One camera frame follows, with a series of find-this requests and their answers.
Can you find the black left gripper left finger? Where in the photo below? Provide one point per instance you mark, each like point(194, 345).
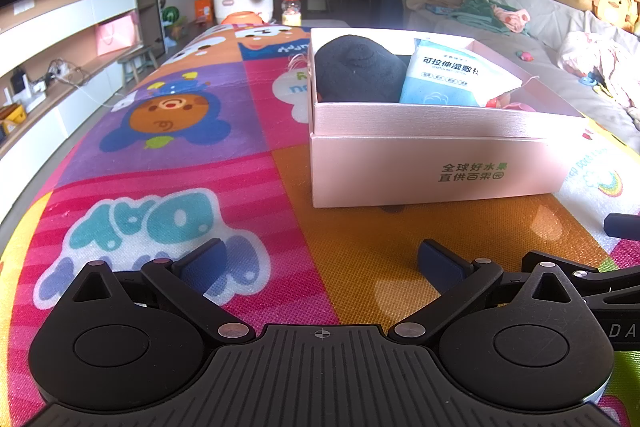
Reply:
point(121, 341)

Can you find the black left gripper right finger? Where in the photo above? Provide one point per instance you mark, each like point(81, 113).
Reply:
point(525, 341)

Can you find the red toy figure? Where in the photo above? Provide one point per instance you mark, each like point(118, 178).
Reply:
point(504, 101)

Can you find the blue white wipes pack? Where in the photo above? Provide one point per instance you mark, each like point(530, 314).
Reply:
point(444, 75)

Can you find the black plush toy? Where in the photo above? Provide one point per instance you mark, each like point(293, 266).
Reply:
point(357, 69)

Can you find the colourful play mat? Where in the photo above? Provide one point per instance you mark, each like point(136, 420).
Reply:
point(294, 263)

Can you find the white floral blanket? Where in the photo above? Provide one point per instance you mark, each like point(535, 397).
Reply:
point(606, 64)

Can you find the small pink toy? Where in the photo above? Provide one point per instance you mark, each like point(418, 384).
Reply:
point(524, 56)

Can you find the grey covered sofa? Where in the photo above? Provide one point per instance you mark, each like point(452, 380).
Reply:
point(551, 22)

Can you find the pink cardboard box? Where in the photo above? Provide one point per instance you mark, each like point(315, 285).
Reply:
point(378, 154)

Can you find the small wooden stool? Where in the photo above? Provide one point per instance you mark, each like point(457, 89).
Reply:
point(136, 62)

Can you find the yellow plush duck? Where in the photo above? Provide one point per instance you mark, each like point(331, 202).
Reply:
point(623, 14)

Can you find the pink patterned clothing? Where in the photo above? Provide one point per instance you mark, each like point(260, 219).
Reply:
point(515, 21)

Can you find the white wood tv cabinet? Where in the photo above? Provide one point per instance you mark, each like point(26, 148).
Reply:
point(49, 65)

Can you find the pink gift bag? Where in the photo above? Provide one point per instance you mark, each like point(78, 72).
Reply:
point(115, 35)

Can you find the green clothing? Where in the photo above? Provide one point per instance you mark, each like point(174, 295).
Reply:
point(477, 13)

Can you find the orange bowl toy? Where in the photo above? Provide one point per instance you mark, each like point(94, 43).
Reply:
point(243, 18)

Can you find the red lid snack jar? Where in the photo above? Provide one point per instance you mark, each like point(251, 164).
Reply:
point(291, 13)

